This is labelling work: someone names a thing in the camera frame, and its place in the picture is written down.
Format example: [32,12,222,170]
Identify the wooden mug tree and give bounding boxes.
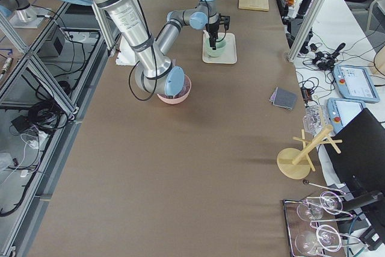
[277,124,342,179]

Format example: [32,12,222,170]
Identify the wooden cutting board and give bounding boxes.
[238,0,269,11]

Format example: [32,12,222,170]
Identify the black water bottle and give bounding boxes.
[297,0,312,19]

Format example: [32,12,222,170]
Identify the aluminium frame post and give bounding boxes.
[288,0,325,63]

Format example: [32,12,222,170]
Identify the clear glass mug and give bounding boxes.
[303,105,330,135]

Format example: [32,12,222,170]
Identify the blue teach pendant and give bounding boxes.
[333,64,380,103]
[327,98,366,134]

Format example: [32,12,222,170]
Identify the wine glass lower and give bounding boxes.
[295,224,342,256]

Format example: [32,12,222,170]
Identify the wire glass rack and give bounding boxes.
[282,179,368,256]

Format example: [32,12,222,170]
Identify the grey folded cloth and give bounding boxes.
[269,87,297,110]

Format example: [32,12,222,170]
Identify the black monitor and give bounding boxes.
[325,108,384,193]

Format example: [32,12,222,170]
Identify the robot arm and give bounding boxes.
[1,0,43,29]
[60,0,230,97]

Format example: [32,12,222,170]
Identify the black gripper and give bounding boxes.
[206,13,230,51]

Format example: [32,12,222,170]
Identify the blue teach pendant far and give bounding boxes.
[333,64,380,103]

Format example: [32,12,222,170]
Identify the wine glass upper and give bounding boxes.
[297,191,342,221]

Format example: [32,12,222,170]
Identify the blue teach pendant near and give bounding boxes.
[327,98,366,134]

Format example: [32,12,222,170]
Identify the grey power box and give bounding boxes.
[37,28,66,57]

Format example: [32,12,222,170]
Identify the green bowl on tray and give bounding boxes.
[203,35,226,57]

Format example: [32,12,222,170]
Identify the cream bunny tray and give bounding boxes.
[202,33,237,64]

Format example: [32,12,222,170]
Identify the green bowl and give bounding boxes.
[203,33,227,54]
[203,35,226,57]

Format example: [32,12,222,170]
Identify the wine glass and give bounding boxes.
[297,191,342,221]
[295,224,342,256]

